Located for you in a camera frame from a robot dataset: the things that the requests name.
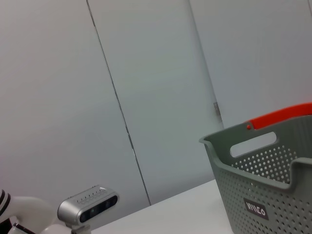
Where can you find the grey perforated plastic storage bin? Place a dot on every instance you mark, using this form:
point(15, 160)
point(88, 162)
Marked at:
point(268, 200)

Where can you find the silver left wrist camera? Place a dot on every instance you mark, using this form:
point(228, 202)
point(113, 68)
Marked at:
point(83, 207)

